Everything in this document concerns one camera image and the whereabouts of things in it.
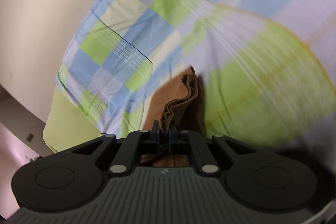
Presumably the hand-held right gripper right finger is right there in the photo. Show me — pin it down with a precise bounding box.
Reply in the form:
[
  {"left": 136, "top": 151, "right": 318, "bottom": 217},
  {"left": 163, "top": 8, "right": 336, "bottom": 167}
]
[{"left": 169, "top": 126, "right": 260, "bottom": 177}]

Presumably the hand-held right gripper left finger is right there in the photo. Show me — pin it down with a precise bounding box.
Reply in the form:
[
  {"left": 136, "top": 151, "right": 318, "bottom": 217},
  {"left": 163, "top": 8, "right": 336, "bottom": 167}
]
[{"left": 71, "top": 120, "right": 160, "bottom": 177}]

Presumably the brown garment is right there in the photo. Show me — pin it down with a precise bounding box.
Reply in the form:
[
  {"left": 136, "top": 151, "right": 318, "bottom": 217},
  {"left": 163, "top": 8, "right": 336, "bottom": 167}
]
[{"left": 140, "top": 66, "right": 208, "bottom": 167}]

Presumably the green covered sofa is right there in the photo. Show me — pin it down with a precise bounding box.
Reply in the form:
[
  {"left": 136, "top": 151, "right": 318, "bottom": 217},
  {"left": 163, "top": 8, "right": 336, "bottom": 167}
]
[{"left": 43, "top": 0, "right": 336, "bottom": 154}]

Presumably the checkered bed sheet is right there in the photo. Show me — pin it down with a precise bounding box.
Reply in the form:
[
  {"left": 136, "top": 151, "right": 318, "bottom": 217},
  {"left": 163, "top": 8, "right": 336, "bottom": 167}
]
[{"left": 54, "top": 0, "right": 336, "bottom": 157}]

